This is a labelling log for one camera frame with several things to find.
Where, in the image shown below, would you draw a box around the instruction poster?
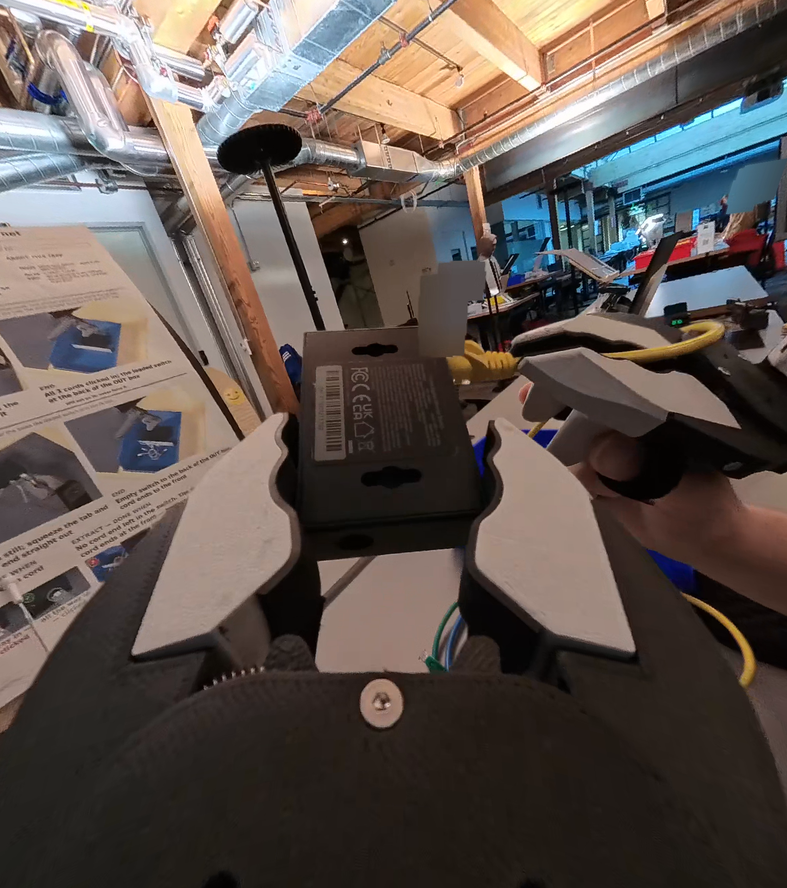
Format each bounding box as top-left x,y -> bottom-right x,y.
0,222 -> 242,724

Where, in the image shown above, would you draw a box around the white door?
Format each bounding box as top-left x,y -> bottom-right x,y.
92,223 -> 179,327

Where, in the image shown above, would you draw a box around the red storage bins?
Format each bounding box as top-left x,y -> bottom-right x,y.
633,231 -> 769,273

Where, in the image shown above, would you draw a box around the person's right hand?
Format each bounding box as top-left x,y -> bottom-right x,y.
572,432 -> 750,559

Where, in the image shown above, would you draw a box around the green ethernet cable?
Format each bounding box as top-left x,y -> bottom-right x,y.
421,602 -> 462,672

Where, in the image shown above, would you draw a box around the thin white cord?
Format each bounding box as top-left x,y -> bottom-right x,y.
0,574 -> 49,653

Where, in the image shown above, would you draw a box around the yellow ethernet cable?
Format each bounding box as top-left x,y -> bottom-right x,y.
445,319 -> 760,689

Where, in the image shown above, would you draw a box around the wooden support post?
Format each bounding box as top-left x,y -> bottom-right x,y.
144,97 -> 301,417

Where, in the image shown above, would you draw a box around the long spiral ceiling duct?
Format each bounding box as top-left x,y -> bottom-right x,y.
355,42 -> 783,185

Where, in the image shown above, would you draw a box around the blue plastic bin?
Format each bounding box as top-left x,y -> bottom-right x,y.
473,433 -> 698,595

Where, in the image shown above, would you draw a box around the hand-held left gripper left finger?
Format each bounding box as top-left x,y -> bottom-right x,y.
130,413 -> 303,660

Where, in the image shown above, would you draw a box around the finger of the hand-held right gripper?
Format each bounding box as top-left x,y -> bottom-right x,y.
509,312 -> 687,358
517,348 -> 743,436

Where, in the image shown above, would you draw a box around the grey table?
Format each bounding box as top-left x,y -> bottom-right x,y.
643,265 -> 770,321

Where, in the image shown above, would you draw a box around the person's right forearm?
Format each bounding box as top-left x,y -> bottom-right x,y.
650,501 -> 787,642

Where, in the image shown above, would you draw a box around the foil wrapped rectangular duct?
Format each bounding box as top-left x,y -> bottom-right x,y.
196,0 -> 398,150

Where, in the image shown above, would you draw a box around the wooden poster board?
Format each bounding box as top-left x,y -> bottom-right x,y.
203,366 -> 264,439

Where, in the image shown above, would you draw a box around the black network switch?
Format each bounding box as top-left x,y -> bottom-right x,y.
295,327 -> 486,561

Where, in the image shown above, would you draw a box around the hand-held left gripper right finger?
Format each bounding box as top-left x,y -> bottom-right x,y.
466,418 -> 639,660

